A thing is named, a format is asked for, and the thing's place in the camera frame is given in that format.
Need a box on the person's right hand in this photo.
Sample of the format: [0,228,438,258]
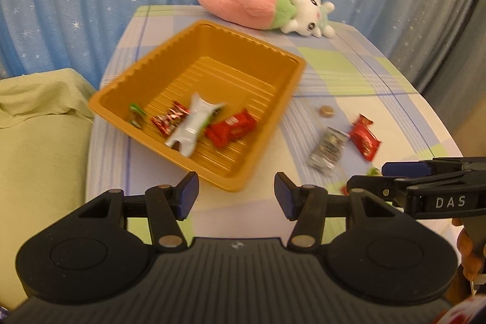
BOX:
[449,228,484,304]

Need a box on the white green snack packet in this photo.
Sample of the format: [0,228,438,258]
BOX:
[165,93,225,158]

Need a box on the red foil candy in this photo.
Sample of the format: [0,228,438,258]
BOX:
[348,114,382,162]

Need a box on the yellow candy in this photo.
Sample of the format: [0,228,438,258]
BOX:
[367,167,382,176]

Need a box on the silver transparent snack packet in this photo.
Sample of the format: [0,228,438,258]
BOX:
[307,126,349,173]

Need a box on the red chocolate bar packet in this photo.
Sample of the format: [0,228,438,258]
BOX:
[205,109,257,149]

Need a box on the green candy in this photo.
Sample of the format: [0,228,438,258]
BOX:
[128,103,147,130]

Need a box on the light green draped cloth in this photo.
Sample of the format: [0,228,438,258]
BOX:
[1,69,95,308]

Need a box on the plaid tablecloth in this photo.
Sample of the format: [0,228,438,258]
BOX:
[86,5,462,242]

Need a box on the pink green white plush toy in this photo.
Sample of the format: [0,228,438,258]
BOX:
[197,0,335,38]

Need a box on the red cartoon snack packet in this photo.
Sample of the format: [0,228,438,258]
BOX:
[151,101,190,137]

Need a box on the orange plastic tray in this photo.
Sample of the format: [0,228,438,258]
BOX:
[89,19,306,191]

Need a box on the brown cube candy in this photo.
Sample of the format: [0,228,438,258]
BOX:
[319,105,334,117]

